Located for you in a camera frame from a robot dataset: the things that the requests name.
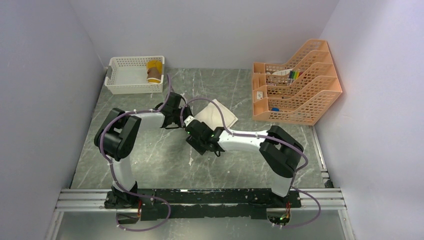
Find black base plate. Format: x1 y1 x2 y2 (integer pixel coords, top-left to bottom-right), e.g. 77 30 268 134
103 188 302 221

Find yellow brown bear towel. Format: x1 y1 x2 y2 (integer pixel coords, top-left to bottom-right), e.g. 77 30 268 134
146 60 163 84

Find white plastic basket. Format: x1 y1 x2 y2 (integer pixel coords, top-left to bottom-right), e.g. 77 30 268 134
104 55 165 95

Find white towel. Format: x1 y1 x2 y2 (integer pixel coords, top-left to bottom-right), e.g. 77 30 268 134
194 99 239 130

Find colourful pens in organizer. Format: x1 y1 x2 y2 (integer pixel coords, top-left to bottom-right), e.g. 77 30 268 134
288 70 302 81

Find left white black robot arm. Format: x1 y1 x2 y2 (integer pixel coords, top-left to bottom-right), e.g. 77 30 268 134
94 92 192 209

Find aluminium rail frame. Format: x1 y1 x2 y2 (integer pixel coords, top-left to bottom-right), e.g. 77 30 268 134
46 126 355 240

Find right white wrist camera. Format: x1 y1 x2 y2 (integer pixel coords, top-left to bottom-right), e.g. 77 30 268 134
183 115 195 127

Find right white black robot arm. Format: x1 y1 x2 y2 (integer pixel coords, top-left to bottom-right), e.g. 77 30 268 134
183 116 305 207

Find orange plastic file organizer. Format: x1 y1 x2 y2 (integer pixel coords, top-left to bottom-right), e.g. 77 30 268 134
251 39 343 126

